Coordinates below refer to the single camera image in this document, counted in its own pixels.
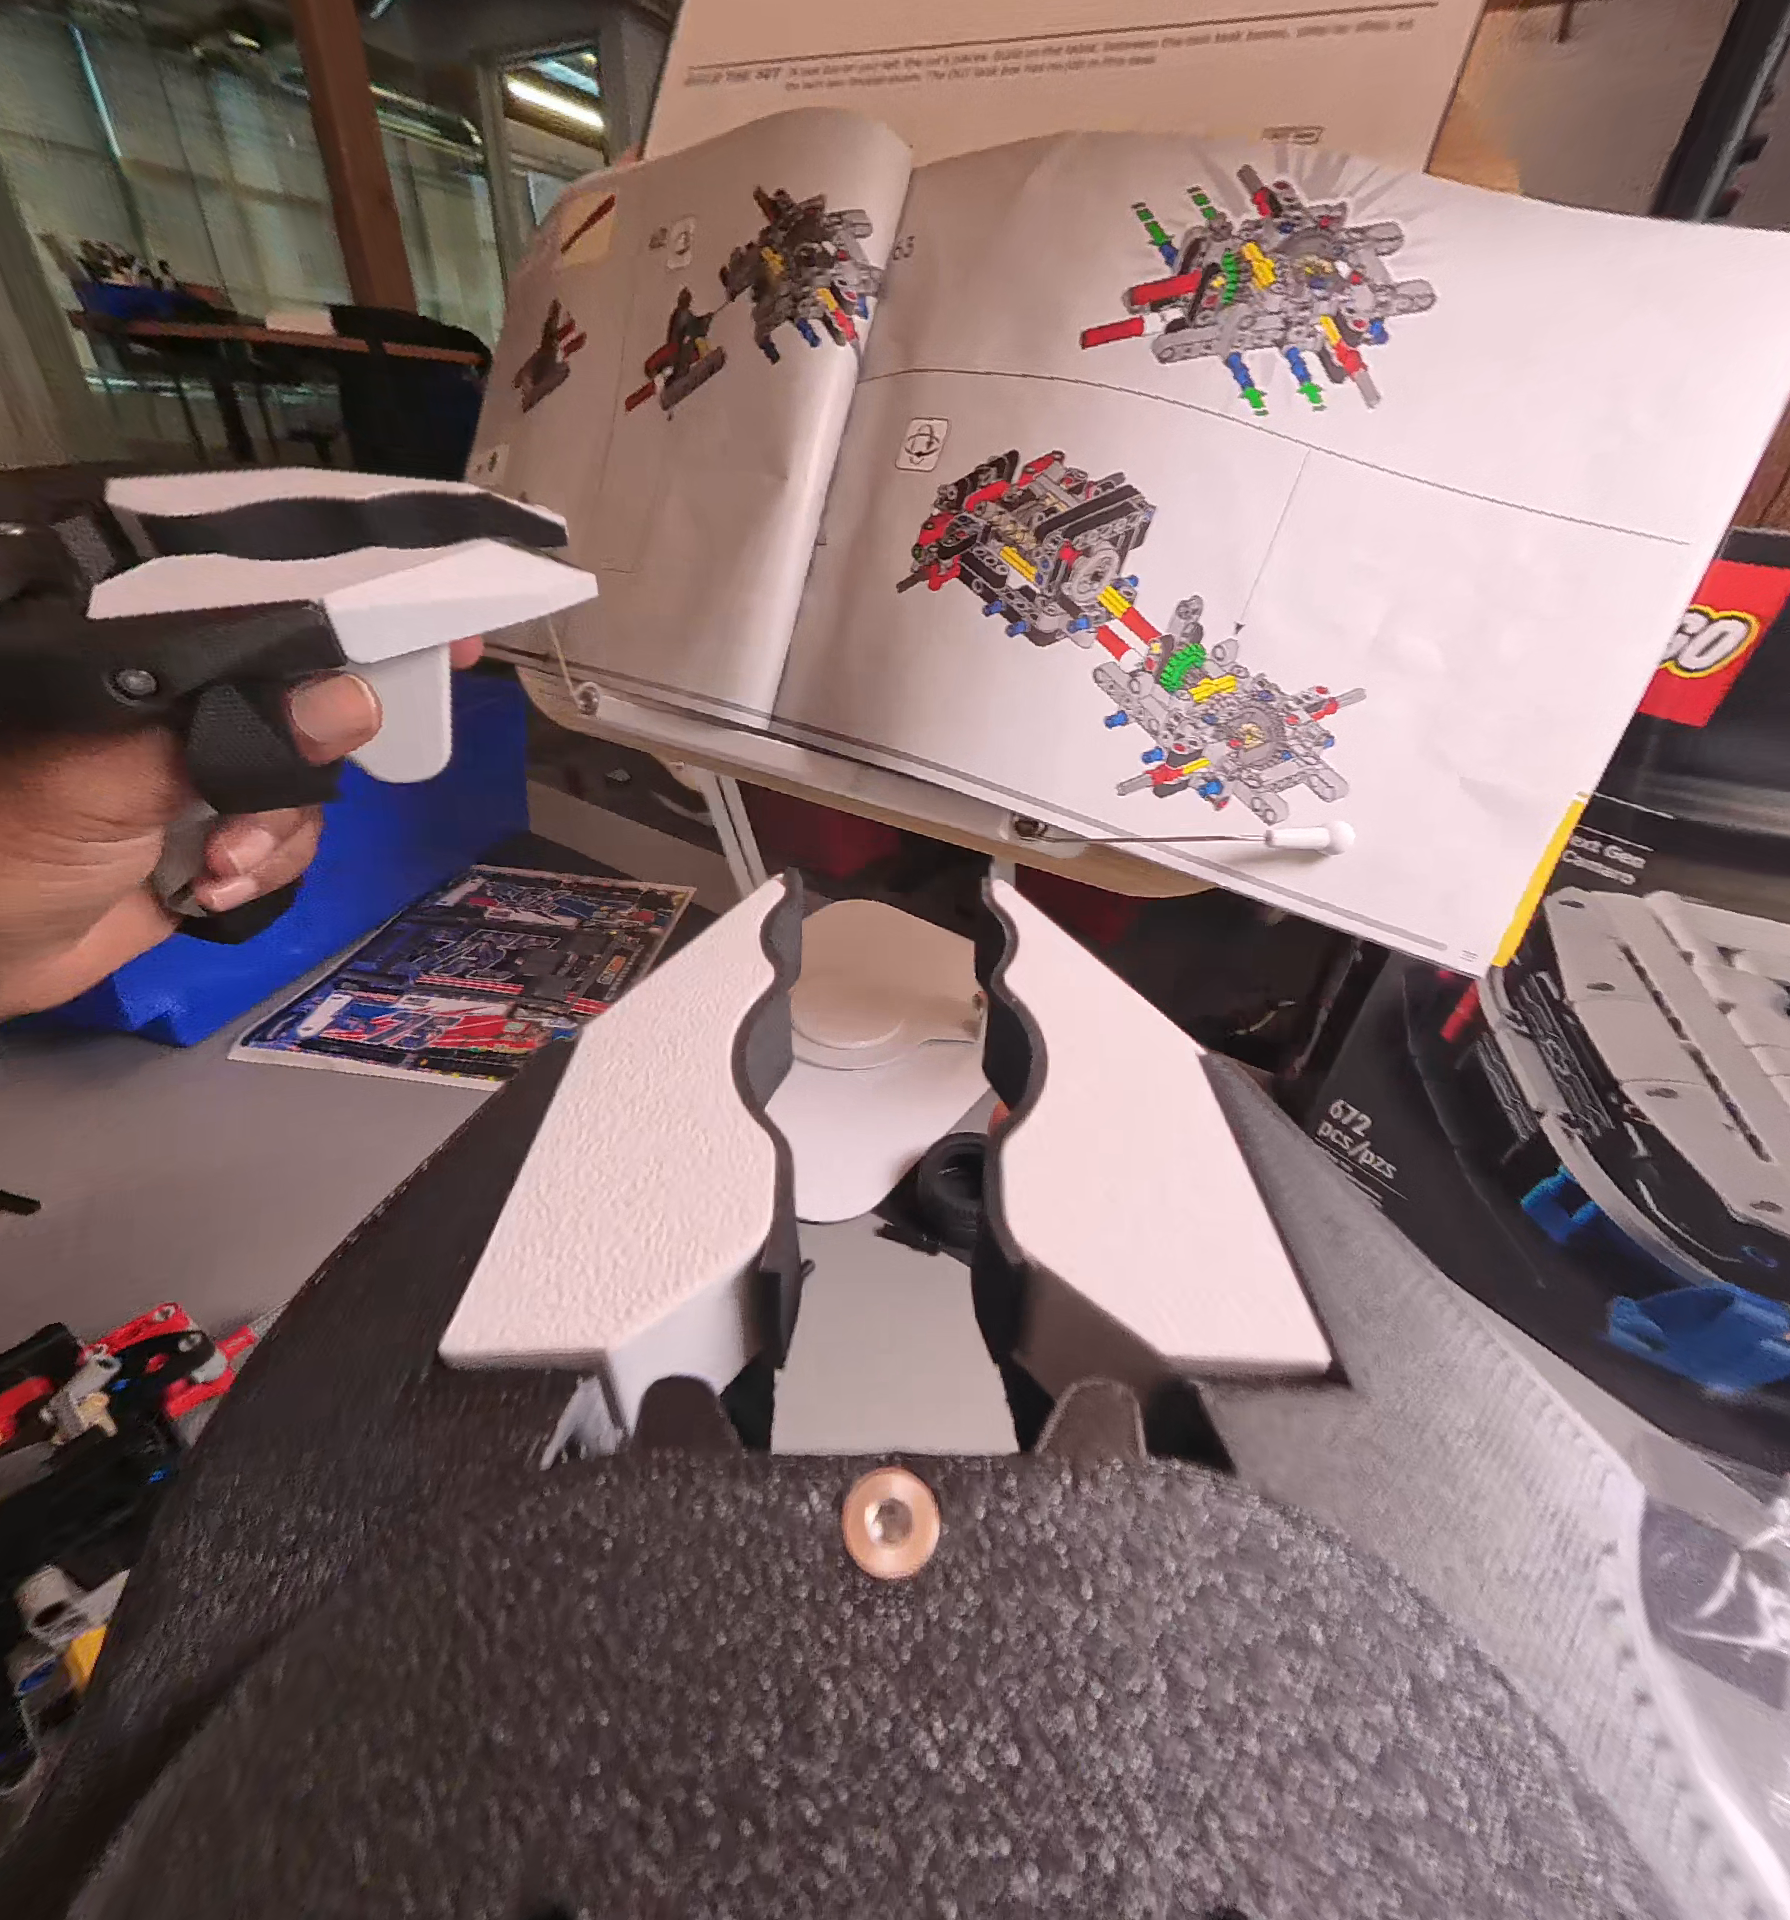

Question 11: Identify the lego car chassis assembly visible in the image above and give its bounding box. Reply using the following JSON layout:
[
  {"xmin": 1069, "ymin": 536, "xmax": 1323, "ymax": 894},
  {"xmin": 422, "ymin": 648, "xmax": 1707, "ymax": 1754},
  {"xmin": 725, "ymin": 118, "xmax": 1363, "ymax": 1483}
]
[{"xmin": 0, "ymin": 1302, "xmax": 260, "ymax": 1826}]

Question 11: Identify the black rubber lego tire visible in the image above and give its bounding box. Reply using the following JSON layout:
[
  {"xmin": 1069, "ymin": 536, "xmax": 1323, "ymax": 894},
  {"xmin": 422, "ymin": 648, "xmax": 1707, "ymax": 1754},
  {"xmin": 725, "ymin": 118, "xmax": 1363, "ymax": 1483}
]
[{"xmin": 919, "ymin": 1128, "xmax": 998, "ymax": 1247}]

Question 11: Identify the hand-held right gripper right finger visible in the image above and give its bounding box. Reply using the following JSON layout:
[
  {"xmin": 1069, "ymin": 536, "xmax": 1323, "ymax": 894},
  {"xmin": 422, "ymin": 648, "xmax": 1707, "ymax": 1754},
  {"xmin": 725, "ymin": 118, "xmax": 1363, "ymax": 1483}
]
[{"xmin": 976, "ymin": 871, "xmax": 1337, "ymax": 1446}]

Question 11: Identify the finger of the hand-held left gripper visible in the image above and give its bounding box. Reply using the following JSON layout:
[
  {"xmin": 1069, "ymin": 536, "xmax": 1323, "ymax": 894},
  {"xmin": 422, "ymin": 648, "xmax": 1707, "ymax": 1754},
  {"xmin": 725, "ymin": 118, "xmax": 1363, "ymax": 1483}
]
[
  {"xmin": 103, "ymin": 468, "xmax": 572, "ymax": 573},
  {"xmin": 84, "ymin": 551, "xmax": 602, "ymax": 787}
]

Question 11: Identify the black light stand pole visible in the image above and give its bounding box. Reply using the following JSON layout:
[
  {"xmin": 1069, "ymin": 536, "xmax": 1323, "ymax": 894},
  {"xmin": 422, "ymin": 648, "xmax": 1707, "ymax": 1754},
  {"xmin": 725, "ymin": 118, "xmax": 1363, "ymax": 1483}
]
[{"xmin": 1645, "ymin": 0, "xmax": 1790, "ymax": 228}]

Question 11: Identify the blue plastic bin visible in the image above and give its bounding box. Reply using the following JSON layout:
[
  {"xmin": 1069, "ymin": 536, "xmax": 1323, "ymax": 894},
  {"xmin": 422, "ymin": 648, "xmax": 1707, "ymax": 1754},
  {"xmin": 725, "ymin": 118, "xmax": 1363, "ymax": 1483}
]
[{"xmin": 0, "ymin": 669, "xmax": 538, "ymax": 1053}]

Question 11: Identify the person's left hand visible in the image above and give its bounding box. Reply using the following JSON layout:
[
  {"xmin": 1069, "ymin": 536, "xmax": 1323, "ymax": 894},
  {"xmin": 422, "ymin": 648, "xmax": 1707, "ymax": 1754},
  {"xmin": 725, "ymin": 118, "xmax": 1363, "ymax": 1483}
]
[{"xmin": 0, "ymin": 674, "xmax": 388, "ymax": 1055}]

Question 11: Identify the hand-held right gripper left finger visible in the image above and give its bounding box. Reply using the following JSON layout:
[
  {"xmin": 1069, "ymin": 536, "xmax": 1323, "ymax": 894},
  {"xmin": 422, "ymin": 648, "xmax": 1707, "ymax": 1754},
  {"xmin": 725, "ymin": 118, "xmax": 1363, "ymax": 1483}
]
[{"xmin": 442, "ymin": 867, "xmax": 807, "ymax": 1472}]

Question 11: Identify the empty clear plastic bag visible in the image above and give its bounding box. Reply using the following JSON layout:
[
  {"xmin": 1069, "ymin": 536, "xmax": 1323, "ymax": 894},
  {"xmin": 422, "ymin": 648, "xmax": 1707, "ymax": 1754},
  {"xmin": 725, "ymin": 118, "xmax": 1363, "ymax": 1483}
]
[{"xmin": 1628, "ymin": 1474, "xmax": 1790, "ymax": 1920}]

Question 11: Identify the white task instruction card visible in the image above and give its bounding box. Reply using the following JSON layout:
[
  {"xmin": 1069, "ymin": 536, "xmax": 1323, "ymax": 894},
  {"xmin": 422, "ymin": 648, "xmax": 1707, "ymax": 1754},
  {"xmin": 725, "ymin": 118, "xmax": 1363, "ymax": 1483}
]
[{"xmin": 643, "ymin": 0, "xmax": 1493, "ymax": 168}]

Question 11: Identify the lego instruction booklet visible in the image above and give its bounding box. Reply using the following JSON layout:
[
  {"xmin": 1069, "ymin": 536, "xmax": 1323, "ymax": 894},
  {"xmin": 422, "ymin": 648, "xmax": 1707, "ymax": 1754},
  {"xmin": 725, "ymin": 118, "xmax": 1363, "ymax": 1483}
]
[{"xmin": 463, "ymin": 110, "xmax": 1790, "ymax": 979}]

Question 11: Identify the colourful sticker sheet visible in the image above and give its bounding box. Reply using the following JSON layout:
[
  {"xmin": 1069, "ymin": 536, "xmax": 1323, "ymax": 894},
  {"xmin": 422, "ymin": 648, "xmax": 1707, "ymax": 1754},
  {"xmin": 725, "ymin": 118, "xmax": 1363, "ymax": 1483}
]
[{"xmin": 229, "ymin": 862, "xmax": 698, "ymax": 1092}]

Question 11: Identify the black lego set box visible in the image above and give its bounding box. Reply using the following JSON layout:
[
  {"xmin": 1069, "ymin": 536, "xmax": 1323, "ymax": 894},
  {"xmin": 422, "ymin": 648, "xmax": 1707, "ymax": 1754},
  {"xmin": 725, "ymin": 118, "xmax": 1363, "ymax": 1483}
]
[{"xmin": 1293, "ymin": 524, "xmax": 1790, "ymax": 1502}]

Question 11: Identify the white book stand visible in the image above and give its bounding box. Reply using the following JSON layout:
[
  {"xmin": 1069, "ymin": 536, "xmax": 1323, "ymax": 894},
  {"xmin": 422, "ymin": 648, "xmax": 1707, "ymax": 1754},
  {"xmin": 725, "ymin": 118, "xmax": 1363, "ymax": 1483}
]
[{"xmin": 511, "ymin": 617, "xmax": 1358, "ymax": 1226}]

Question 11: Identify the wooden support post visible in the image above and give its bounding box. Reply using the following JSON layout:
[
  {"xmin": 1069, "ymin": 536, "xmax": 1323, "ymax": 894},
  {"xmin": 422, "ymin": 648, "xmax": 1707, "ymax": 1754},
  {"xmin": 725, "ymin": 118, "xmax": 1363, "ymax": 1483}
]
[{"xmin": 287, "ymin": 0, "xmax": 421, "ymax": 310}]

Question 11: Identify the background work table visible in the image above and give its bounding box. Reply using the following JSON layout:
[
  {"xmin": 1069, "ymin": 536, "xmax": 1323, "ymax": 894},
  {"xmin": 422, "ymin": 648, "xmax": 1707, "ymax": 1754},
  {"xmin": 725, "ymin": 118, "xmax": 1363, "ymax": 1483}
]
[{"xmin": 63, "ymin": 231, "xmax": 492, "ymax": 468}]

